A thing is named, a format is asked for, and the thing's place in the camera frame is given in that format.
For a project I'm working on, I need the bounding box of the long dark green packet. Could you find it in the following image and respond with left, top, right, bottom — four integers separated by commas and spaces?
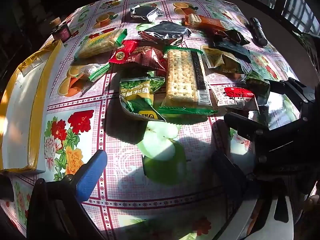
210, 39, 252, 63

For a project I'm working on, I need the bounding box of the green yellow snack packet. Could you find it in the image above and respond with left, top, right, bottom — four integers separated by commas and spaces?
119, 76, 167, 123

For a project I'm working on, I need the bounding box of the silver foil snack packet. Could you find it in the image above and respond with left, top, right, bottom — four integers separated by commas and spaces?
140, 21, 192, 46
129, 5, 164, 23

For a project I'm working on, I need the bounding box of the window with grille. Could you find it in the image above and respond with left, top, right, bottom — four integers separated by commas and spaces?
260, 0, 320, 35

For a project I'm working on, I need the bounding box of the white red snack packet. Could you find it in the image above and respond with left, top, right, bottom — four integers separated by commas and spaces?
210, 85, 259, 110

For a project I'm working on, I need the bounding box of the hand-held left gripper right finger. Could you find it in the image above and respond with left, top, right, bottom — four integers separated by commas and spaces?
211, 151, 295, 240

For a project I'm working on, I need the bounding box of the orange cracker packet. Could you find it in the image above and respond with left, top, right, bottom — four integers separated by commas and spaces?
182, 13, 227, 30

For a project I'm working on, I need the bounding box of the dark ink bottle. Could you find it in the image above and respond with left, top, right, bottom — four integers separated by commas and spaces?
51, 17, 72, 42

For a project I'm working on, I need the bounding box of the dark green candy packet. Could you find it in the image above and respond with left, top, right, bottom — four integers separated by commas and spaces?
220, 29, 250, 46

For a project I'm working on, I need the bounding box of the green foil snack packet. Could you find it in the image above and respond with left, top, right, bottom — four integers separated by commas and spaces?
240, 71, 272, 105

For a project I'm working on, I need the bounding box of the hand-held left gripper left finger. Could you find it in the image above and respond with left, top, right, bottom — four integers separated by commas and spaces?
27, 150, 108, 240

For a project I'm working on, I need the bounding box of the yellow green cracker packet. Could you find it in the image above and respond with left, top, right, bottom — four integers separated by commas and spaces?
74, 28, 128, 60

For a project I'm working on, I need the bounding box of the small clear green-edged packet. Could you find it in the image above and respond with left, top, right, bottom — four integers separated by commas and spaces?
72, 63, 110, 82

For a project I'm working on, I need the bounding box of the gold green snack packet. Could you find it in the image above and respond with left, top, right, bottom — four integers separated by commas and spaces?
201, 45, 248, 75

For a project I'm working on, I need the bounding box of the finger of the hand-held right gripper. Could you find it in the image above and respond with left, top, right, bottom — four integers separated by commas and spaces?
224, 112, 271, 136
264, 78, 316, 103

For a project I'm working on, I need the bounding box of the yellow taped cardboard box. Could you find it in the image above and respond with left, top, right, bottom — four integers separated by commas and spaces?
0, 40, 65, 174

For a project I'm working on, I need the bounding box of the black flashlight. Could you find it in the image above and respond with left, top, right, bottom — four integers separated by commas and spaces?
249, 17, 268, 47

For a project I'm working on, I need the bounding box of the dark red snack packet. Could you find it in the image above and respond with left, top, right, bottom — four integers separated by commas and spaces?
132, 46, 168, 72

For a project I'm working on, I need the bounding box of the large green-edged cracker packet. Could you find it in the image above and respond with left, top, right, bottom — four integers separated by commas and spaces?
158, 45, 219, 117

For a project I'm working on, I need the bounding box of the small red candy packet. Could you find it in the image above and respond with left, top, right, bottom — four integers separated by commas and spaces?
212, 29, 229, 42

